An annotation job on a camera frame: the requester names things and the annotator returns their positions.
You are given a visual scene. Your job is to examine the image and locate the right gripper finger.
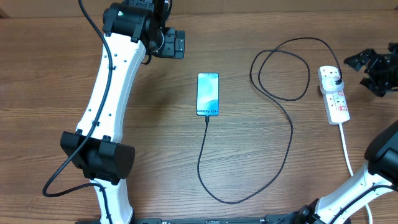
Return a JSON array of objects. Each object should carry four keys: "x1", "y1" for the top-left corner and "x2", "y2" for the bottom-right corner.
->
[
  {"x1": 360, "y1": 78, "x2": 384, "y2": 95},
  {"x1": 343, "y1": 49, "x2": 376, "y2": 72}
]

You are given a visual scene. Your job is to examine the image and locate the blue smartphone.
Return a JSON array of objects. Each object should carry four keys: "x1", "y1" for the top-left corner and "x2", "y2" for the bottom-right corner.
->
[{"x1": 196, "y1": 73, "x2": 220, "y2": 116}]

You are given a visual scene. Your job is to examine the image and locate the white power strip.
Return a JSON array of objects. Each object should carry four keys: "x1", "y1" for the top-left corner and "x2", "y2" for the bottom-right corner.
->
[{"x1": 318, "y1": 66, "x2": 350, "y2": 125}]

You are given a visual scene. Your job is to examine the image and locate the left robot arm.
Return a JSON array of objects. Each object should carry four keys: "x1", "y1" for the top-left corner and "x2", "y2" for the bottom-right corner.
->
[{"x1": 60, "y1": 1, "x2": 185, "y2": 223}]

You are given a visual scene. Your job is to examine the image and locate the white charger adapter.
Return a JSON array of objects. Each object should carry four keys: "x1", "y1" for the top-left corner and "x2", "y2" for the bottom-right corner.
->
[{"x1": 320, "y1": 78, "x2": 344, "y2": 94}]

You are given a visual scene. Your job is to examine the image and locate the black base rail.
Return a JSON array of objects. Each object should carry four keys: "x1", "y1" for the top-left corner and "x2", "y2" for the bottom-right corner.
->
[{"x1": 74, "y1": 213, "x2": 352, "y2": 224}]

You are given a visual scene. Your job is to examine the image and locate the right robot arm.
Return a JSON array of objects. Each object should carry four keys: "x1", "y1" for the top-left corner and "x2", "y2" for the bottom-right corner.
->
[{"x1": 277, "y1": 42, "x2": 397, "y2": 223}]

